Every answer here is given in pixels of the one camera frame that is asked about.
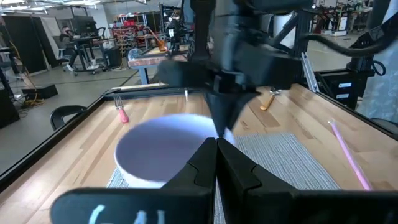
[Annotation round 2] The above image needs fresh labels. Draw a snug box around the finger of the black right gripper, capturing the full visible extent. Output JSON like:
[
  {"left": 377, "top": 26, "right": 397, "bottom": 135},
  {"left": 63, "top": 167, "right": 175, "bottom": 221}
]
[
  {"left": 216, "top": 91, "right": 261, "bottom": 138},
  {"left": 157, "top": 59, "right": 223, "bottom": 138}
]

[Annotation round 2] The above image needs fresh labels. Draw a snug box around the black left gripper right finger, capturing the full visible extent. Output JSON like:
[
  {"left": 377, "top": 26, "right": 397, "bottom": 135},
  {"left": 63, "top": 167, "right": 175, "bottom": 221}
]
[{"left": 216, "top": 137, "right": 398, "bottom": 224}]

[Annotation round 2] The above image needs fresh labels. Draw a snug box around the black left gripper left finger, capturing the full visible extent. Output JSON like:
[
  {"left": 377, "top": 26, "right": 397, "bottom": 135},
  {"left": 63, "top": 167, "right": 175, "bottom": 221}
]
[{"left": 50, "top": 136, "right": 218, "bottom": 224}]

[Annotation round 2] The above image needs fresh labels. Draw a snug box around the utensil with orange handle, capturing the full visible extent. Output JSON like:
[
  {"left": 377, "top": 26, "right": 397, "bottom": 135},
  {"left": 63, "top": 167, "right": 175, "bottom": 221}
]
[{"left": 259, "top": 89, "right": 282, "bottom": 111}]

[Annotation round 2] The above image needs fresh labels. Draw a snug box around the pink drinking straw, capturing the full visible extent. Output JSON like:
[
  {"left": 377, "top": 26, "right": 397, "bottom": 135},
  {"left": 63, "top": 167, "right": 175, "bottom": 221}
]
[{"left": 328, "top": 119, "right": 373, "bottom": 191}]

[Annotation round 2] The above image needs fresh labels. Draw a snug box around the wooden workbench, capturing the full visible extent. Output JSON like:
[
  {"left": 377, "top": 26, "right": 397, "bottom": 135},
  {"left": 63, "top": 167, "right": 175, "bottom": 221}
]
[{"left": 127, "top": 45, "right": 193, "bottom": 85}]

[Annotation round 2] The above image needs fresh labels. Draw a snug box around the grey woven placemat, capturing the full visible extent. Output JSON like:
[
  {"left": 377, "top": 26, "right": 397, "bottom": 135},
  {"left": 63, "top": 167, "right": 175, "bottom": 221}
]
[{"left": 106, "top": 133, "right": 341, "bottom": 224}]

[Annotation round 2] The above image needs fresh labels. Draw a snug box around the white round bowl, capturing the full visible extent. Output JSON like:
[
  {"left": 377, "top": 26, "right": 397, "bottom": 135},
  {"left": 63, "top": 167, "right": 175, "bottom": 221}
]
[{"left": 114, "top": 113, "right": 237, "bottom": 189}]

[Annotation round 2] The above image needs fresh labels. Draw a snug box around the red parts shelf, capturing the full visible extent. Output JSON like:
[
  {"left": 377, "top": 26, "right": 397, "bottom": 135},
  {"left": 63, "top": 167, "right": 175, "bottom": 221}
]
[{"left": 111, "top": 14, "right": 149, "bottom": 54}]

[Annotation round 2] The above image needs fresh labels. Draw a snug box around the black computer tower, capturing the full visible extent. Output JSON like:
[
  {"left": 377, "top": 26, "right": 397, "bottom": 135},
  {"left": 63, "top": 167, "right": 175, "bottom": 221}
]
[{"left": 315, "top": 68, "right": 376, "bottom": 110}]

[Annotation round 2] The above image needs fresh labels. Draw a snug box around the black desk cart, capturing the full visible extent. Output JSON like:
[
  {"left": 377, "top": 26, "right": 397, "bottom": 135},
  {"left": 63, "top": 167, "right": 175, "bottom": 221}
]
[{"left": 70, "top": 15, "right": 110, "bottom": 76}]

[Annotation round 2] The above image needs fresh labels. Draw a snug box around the person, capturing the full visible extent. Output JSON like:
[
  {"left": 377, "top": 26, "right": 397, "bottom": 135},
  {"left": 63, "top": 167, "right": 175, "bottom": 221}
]
[{"left": 59, "top": 26, "right": 80, "bottom": 72}]

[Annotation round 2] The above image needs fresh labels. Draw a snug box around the black chair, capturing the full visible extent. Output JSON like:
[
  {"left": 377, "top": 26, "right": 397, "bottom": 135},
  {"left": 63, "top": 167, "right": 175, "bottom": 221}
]
[{"left": 49, "top": 105, "right": 88, "bottom": 131}]

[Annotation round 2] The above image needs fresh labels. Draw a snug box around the black box on floor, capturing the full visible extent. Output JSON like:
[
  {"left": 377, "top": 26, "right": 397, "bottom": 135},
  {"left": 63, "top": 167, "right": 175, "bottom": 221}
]
[{"left": 21, "top": 83, "right": 59, "bottom": 101}]

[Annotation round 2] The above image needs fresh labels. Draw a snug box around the black partition panel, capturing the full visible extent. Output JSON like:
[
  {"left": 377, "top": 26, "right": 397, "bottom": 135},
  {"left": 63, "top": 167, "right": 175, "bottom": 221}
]
[{"left": 1, "top": 15, "right": 48, "bottom": 75}]

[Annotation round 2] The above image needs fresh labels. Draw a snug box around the silver aluminium frame bracket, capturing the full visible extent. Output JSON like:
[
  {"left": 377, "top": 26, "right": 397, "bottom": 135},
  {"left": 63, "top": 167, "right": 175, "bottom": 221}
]
[{"left": 300, "top": 52, "right": 320, "bottom": 93}]

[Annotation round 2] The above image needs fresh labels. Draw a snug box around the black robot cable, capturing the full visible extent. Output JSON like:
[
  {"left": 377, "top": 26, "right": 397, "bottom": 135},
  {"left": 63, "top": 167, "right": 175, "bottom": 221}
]
[{"left": 302, "top": 31, "right": 388, "bottom": 77}]

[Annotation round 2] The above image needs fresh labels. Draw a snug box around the black table edge frame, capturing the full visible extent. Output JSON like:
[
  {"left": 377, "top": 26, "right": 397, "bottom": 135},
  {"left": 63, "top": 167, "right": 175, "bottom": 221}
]
[{"left": 0, "top": 82, "right": 398, "bottom": 194}]

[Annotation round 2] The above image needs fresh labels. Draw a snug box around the yellow floor cable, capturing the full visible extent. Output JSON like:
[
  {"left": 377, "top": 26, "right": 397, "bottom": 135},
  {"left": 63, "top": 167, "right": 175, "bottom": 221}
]
[{"left": 18, "top": 92, "right": 46, "bottom": 109}]

